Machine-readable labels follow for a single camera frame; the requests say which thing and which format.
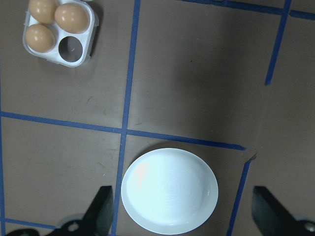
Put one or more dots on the clear plastic egg tray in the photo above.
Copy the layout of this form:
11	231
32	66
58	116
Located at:
57	57

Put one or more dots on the brown egg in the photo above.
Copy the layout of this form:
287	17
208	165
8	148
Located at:
72	17
43	9
40	38

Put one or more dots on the white round plate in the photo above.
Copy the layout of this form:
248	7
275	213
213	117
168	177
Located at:
169	191

